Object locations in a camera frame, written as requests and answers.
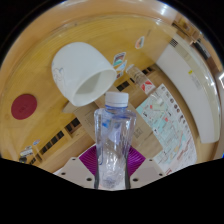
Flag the printed paper wall posters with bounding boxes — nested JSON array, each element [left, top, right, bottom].
[[135, 83, 198, 176]]

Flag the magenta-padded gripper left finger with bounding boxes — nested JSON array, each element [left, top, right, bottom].
[[54, 143, 98, 189]]

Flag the flat round red coaster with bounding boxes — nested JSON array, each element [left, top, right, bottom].
[[10, 93, 38, 121]]

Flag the white ceramic cup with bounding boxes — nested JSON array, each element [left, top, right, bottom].
[[50, 41, 118, 108]]

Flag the clear plastic water bottle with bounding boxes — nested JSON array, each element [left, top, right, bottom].
[[93, 91, 138, 190]]

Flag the small white card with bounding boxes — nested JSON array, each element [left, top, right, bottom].
[[19, 146, 34, 158]]

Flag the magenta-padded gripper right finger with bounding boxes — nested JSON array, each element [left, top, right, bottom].
[[126, 146, 167, 190]]

